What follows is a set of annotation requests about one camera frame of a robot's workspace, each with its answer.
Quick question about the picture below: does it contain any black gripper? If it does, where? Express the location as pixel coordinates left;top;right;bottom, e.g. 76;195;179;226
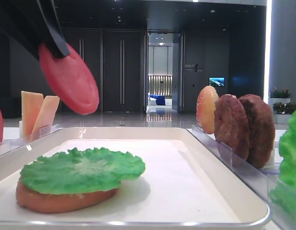
0;0;70;59

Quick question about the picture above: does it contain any orange cheese slice left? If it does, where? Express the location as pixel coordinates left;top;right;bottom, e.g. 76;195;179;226
21;91;44;137

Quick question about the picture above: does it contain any orange cheese slice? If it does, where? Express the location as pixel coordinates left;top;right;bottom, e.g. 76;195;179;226
21;91;44;137
32;96;60;133

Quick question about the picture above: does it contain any orange cheese slice right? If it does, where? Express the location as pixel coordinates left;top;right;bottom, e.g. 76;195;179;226
32;96;60;133

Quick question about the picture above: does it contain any green lettuce leaf on tray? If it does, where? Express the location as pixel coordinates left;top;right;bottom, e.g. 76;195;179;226
20;147;145;195

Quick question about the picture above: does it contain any brown meat patty near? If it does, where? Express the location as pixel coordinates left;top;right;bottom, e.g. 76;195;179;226
214;94;250;160

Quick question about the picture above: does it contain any brown meat patty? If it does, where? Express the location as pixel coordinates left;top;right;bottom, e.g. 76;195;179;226
239;94;275;169
214;94;250;160

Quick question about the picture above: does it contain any brown meat patty far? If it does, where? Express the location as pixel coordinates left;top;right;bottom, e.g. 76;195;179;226
239;94;275;169

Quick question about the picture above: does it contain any green lettuce leaf standing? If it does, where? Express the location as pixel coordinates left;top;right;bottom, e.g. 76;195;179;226
270;110;296;220

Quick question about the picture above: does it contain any dark double door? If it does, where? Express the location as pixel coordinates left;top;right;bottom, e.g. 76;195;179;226
63;29;142;112

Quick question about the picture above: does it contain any blue sofa in hallway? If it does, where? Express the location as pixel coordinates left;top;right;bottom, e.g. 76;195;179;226
150;94;166;105

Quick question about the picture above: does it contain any clear acrylic rack left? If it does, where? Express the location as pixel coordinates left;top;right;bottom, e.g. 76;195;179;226
0;124;61;156

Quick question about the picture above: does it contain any clear acrylic rack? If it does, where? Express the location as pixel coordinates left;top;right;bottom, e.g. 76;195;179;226
189;126;296;230
0;124;61;156

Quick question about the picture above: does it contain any sesame bun top front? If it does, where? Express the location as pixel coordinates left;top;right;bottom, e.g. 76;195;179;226
196;86;219;134

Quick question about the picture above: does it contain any bottom bun slice on tray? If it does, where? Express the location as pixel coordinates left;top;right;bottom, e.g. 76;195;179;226
16;181;118;214

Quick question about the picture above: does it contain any white rectangular tray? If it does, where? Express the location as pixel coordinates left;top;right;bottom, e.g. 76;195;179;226
0;127;271;230

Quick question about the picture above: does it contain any potted plants white planter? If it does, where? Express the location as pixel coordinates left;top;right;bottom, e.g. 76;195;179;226
268;88;296;124

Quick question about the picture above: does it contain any clear acrylic rack right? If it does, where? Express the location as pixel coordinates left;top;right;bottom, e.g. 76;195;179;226
189;126;296;230

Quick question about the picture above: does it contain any small wall screen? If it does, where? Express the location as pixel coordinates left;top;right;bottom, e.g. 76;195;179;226
209;77;225;87

